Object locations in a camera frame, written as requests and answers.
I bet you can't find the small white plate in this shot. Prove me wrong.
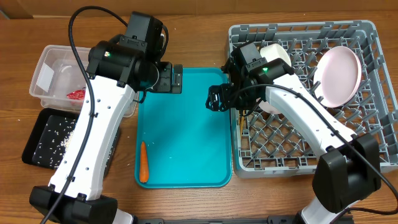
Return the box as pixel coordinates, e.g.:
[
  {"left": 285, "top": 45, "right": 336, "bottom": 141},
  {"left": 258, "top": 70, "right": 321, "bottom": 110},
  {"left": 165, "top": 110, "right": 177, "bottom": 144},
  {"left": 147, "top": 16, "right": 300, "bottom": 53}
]
[{"left": 259, "top": 44, "right": 292, "bottom": 66}]

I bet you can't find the red snack wrapper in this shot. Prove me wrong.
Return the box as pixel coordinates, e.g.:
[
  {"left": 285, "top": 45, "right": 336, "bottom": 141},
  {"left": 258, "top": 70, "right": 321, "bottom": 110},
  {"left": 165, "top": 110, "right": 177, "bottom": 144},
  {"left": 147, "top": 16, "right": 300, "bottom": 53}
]
[{"left": 67, "top": 90, "right": 85, "bottom": 100}]

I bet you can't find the orange carrot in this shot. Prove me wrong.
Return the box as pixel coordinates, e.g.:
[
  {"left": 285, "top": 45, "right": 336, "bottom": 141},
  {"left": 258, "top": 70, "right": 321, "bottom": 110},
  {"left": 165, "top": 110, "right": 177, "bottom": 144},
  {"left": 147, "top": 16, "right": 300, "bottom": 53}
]
[{"left": 139, "top": 141, "right": 149, "bottom": 183}]

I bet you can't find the large pink plate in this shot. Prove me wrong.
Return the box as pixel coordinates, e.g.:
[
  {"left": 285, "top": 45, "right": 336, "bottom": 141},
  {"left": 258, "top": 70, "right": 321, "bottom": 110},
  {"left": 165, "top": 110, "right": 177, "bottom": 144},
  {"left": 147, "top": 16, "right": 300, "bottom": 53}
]
[{"left": 313, "top": 46, "right": 361, "bottom": 108}]

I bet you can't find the bowl with food scraps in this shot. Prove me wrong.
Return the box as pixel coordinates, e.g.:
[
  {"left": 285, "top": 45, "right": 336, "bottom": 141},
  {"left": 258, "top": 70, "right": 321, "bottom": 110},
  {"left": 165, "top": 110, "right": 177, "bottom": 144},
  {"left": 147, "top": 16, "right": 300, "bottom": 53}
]
[{"left": 259, "top": 101, "right": 280, "bottom": 114}]

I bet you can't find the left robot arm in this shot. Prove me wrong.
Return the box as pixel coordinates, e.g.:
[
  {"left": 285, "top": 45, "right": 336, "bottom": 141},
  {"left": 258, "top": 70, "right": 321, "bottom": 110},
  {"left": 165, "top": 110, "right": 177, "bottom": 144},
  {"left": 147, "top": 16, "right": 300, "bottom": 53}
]
[{"left": 29, "top": 12, "right": 182, "bottom": 223}]

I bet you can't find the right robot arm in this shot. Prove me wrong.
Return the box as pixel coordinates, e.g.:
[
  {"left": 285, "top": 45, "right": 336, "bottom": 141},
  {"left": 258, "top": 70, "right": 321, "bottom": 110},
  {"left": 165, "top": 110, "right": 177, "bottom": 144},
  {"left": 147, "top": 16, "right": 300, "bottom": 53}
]
[{"left": 206, "top": 42, "right": 389, "bottom": 223}]

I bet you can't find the grey dishwasher rack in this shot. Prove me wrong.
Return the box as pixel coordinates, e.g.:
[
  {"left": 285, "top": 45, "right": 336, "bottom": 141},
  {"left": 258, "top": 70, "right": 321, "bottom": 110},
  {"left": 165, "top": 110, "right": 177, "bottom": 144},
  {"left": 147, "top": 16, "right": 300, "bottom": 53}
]
[{"left": 228, "top": 20, "right": 397, "bottom": 178}]

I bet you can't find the yellow chopstick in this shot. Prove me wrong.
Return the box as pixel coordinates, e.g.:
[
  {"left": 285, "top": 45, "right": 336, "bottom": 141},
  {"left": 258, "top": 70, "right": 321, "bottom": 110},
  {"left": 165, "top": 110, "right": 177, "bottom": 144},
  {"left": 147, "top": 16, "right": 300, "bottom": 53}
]
[{"left": 239, "top": 115, "right": 245, "bottom": 138}]

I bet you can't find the teal serving tray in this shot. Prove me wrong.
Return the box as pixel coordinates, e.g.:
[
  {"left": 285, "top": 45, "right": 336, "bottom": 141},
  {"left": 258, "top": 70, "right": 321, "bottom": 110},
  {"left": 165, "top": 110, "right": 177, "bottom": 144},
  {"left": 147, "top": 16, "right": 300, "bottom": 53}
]
[{"left": 134, "top": 67, "right": 232, "bottom": 189}]

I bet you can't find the clear plastic bin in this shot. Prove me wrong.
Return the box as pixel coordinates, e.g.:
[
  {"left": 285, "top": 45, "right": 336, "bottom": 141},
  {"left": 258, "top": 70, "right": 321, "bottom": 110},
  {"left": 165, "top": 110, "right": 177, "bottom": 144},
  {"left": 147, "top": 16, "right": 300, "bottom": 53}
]
[{"left": 29, "top": 44, "right": 139, "bottom": 118}]

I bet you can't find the black plastic tray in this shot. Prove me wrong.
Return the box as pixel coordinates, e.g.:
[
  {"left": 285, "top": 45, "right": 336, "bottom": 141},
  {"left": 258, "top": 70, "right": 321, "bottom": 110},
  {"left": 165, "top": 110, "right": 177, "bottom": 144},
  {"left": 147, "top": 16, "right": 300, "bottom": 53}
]
[{"left": 21, "top": 108, "right": 121, "bottom": 178}]

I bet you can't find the food scraps pile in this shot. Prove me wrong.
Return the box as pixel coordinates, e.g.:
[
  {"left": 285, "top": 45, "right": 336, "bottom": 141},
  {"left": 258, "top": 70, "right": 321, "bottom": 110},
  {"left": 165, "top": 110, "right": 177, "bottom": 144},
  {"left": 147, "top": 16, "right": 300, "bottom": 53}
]
[{"left": 32, "top": 115, "right": 76, "bottom": 169}]

